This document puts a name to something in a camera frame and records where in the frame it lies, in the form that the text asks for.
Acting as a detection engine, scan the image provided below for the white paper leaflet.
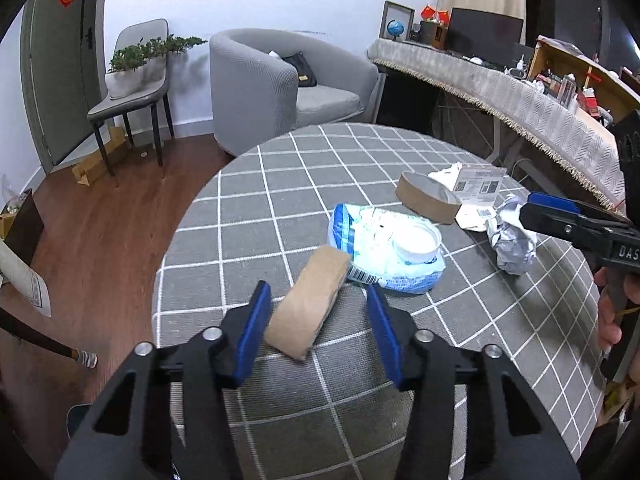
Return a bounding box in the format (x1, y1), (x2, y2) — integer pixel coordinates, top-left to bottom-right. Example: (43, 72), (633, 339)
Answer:
(427, 162), (463, 192)

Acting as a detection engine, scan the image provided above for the white paper with labels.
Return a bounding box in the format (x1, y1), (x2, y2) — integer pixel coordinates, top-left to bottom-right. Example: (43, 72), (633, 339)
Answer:
(452, 162), (507, 233)

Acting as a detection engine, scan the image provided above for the foil ball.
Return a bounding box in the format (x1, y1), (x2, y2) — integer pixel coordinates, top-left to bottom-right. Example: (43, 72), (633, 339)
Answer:
(486, 195), (538, 276)

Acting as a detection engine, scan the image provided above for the grey picture frame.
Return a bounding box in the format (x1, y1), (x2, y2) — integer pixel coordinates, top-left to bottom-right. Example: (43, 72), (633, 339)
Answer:
(381, 1), (416, 41)

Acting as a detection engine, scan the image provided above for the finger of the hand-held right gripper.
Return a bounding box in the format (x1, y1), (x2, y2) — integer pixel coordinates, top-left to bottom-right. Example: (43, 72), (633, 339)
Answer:
(527, 191), (634, 226)
(518, 204), (612, 261)

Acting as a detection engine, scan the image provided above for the potted plant grey pot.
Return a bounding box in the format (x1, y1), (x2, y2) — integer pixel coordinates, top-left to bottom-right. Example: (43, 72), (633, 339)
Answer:
(142, 34), (208, 86)

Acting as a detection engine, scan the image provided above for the grey door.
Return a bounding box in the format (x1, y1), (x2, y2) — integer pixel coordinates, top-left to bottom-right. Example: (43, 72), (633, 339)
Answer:
(20, 0), (108, 176)

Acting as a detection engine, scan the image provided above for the dark wooden box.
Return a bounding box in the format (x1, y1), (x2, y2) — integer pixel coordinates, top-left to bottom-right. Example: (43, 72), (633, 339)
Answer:
(419, 20), (447, 50)

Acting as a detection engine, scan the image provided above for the table with beige cloth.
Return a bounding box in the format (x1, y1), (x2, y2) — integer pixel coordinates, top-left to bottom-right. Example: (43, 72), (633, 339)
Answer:
(0, 240), (99, 369)

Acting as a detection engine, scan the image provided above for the blue wet wipes packet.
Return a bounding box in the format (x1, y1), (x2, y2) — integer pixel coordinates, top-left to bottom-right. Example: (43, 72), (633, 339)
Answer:
(326, 203), (447, 294)

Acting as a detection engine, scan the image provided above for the person's right hand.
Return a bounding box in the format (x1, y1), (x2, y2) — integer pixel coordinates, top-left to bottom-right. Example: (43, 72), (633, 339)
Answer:
(595, 267), (626, 354)

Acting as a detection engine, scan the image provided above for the potted plant white pot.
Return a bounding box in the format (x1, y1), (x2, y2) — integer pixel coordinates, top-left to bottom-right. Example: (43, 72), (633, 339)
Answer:
(106, 42), (151, 101)

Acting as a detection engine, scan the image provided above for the black handbag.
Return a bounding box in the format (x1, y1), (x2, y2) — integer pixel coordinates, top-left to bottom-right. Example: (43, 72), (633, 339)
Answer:
(282, 51), (318, 88)

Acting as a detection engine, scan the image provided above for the flat cardboard piece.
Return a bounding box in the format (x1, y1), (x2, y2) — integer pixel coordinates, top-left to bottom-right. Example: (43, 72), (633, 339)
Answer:
(71, 126), (127, 187)

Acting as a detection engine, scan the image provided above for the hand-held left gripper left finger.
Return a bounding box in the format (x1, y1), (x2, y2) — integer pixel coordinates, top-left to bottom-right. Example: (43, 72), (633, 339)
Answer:
(52, 280), (273, 480)

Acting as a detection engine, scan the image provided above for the grey armchair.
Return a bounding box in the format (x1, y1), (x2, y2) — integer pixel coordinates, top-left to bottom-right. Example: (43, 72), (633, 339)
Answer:
(209, 28), (380, 158)

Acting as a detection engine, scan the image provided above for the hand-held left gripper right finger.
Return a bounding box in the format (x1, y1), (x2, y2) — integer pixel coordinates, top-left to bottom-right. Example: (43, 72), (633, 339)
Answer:
(366, 284), (583, 480)

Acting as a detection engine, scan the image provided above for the round table grey checked cloth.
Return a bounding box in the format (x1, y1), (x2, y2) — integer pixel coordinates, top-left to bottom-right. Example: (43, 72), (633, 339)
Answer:
(152, 122), (608, 480)

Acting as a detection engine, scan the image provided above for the wooden shelf box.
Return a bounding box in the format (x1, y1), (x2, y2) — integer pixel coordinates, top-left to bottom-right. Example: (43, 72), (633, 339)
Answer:
(527, 35), (640, 121)

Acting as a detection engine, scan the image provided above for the black monitor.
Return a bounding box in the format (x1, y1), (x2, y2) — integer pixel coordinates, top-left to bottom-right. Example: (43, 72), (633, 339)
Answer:
(445, 7), (525, 61)

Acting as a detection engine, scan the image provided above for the desk with beige cloth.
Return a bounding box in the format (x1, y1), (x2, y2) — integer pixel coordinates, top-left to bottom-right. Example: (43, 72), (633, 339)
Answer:
(367, 37), (628, 211)

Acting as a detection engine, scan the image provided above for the white plastic lid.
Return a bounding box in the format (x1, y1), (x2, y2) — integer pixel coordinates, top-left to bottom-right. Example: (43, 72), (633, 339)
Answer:
(391, 220), (442, 264)

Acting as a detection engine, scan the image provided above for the grey dining chair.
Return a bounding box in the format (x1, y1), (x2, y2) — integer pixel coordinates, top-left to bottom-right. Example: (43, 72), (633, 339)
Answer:
(87, 18), (176, 188)

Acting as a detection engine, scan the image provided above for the round brown tape roll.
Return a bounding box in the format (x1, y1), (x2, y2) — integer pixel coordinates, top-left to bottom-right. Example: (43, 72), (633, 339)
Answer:
(395, 170), (463, 225)

